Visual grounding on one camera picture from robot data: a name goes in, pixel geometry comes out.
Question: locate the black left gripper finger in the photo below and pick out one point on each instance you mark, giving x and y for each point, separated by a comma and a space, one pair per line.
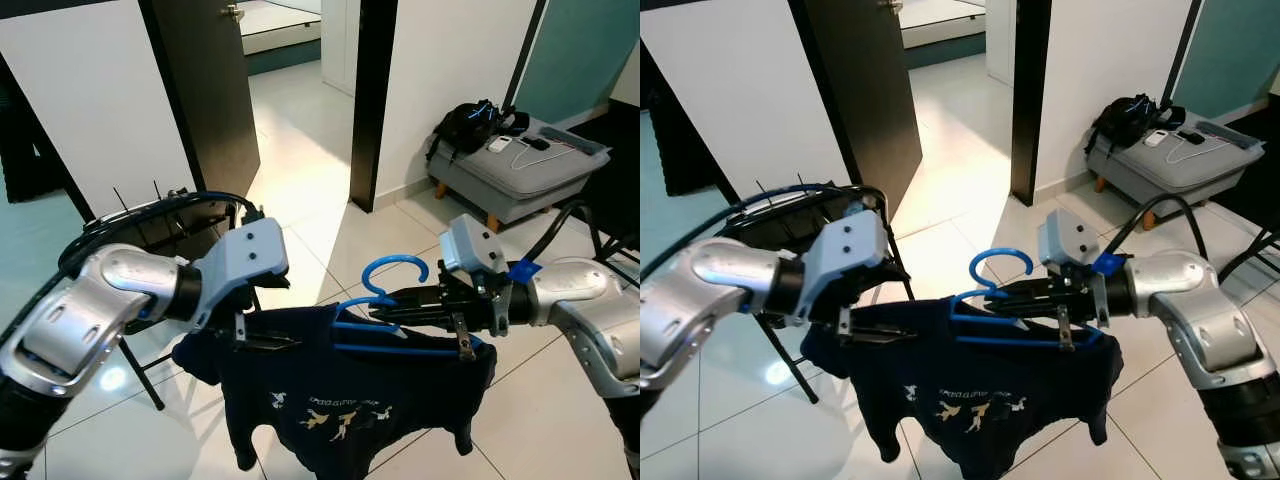
272, 347
880, 332
275, 339
878, 341

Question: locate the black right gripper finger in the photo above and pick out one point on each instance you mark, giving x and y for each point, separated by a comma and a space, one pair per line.
1012, 308
415, 314
1018, 289
418, 295

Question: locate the blue plastic hanger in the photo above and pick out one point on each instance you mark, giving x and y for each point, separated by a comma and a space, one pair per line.
393, 261
1000, 251

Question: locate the navy printed T-shirt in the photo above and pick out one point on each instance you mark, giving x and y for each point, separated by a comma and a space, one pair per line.
330, 390
1060, 390

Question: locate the black metal clothes rack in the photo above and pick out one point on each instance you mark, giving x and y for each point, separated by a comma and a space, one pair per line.
1250, 258
603, 245

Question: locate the grey padded ottoman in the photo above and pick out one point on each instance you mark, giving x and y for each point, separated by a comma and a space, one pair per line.
1180, 170
540, 180

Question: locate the small white device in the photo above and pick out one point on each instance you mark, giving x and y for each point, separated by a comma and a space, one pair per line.
1156, 138
500, 145

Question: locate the small black device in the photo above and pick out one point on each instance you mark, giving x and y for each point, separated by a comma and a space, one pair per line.
536, 144
1191, 137

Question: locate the black backpack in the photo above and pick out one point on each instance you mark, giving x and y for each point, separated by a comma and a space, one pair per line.
465, 125
1120, 120

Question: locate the grey flat box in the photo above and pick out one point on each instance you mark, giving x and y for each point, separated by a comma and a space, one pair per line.
1227, 136
578, 144

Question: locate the dark brown door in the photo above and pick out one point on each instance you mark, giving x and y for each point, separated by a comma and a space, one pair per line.
860, 90
200, 90

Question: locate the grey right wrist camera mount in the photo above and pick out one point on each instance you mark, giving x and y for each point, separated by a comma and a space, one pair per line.
1068, 238
475, 245

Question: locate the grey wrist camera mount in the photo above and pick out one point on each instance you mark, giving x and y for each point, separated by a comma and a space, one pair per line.
475, 245
1068, 238
245, 260
845, 255

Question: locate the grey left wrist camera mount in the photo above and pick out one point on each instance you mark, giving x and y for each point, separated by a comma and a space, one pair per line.
845, 255
245, 260

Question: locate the black door frame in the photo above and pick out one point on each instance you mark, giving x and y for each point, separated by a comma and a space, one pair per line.
372, 100
1033, 100

